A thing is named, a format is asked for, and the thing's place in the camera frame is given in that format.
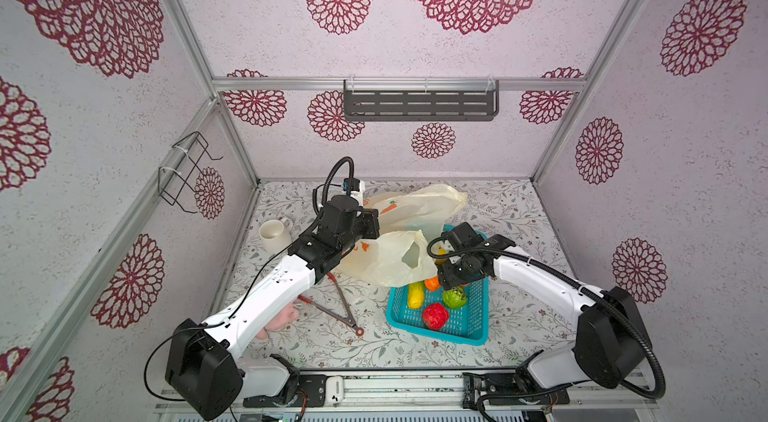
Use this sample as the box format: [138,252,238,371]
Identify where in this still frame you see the cream printed plastic bag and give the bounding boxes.
[334,183,468,287]

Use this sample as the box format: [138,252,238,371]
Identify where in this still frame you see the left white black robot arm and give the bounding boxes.
[164,156,380,421]

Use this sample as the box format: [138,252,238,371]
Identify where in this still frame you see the grey wall shelf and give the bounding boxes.
[342,80,500,122]

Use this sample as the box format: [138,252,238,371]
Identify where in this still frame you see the orange tangerine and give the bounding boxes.
[424,276,441,292]

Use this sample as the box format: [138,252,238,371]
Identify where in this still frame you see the metal tongs red tips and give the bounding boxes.
[298,271,366,338]

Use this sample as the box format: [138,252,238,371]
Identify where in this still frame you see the green apple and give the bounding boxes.
[442,286,469,310]

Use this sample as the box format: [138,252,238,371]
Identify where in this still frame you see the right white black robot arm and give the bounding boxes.
[427,222,667,420]

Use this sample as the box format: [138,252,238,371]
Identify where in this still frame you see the yellow green corn cob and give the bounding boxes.
[407,281,426,310]

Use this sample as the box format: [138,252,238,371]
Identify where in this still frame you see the black wire wall rack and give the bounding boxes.
[156,131,225,219]

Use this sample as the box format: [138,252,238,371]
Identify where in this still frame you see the white ceramic mug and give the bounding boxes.
[258,217,293,256]

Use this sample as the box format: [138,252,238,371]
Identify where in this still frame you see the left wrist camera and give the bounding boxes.
[343,177,365,206]

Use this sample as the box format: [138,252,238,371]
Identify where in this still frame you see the yellow banana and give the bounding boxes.
[434,243,450,266]

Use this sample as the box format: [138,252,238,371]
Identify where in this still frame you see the red apple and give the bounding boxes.
[421,303,450,331]

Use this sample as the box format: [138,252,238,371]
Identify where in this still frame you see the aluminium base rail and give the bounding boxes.
[216,368,658,418]

